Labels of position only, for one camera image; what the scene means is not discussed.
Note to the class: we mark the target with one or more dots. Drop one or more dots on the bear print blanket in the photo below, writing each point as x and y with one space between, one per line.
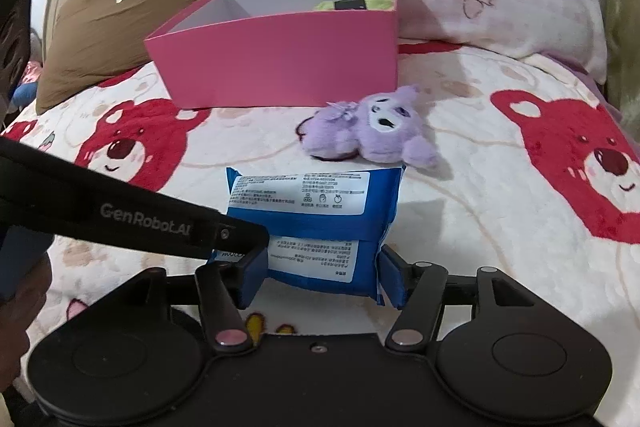
533 176

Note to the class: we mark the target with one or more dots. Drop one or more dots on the green yarn ball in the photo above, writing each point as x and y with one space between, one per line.
356 5

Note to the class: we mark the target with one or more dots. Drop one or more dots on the blue wet wipes pack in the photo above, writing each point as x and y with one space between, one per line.
326 229

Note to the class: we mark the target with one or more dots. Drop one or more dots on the person left hand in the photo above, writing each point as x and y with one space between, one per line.
17 315

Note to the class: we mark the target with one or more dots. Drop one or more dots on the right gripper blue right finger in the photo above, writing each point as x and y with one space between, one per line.
397 277

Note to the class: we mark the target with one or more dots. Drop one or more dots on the purple plush toy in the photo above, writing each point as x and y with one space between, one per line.
384 128

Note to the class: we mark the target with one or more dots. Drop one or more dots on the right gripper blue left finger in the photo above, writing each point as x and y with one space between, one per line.
245 276

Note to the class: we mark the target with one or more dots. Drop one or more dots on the gold satin curtain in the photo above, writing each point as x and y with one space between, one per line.
622 36

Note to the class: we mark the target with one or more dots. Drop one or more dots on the pink cardboard box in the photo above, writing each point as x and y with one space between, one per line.
257 53

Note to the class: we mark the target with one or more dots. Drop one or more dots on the grey stuffed toys pile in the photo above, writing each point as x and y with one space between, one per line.
26 90

